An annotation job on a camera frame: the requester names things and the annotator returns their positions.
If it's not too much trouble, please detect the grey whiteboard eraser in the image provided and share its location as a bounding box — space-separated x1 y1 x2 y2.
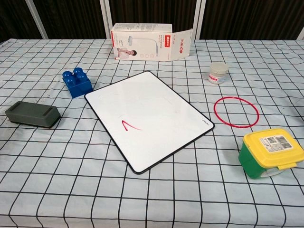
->
5 101 61 130

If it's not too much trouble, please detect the white whiteboard black frame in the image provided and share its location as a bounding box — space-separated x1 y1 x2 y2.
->
84 70 215 175

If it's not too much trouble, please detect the white lamp cardboard box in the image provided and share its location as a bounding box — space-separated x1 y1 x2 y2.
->
110 22 193 62

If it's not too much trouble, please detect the small white plastic jar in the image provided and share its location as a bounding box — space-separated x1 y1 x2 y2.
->
208 62 229 85

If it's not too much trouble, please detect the blue toy building block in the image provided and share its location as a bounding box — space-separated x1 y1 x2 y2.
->
62 67 94 99

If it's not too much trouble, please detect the checked white tablecloth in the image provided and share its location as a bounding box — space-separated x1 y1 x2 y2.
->
0 38 304 228

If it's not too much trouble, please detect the green box with yellow lid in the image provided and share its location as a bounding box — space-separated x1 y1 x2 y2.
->
238 128 304 180

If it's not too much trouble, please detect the red thin ring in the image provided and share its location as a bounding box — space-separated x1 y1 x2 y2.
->
213 96 260 129

